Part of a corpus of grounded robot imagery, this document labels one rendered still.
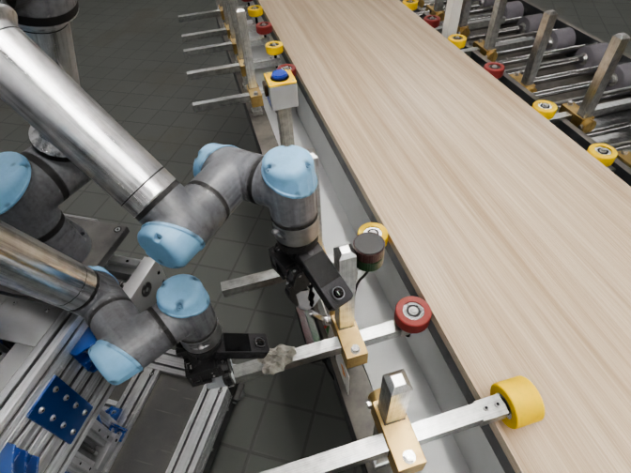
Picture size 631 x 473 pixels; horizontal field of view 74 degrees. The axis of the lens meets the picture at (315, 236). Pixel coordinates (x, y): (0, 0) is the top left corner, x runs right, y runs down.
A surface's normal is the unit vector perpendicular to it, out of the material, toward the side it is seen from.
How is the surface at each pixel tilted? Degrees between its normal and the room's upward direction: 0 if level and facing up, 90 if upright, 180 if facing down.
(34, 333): 0
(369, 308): 0
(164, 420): 0
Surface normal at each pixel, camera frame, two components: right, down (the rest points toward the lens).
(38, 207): 0.90, 0.30
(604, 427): -0.05, -0.68
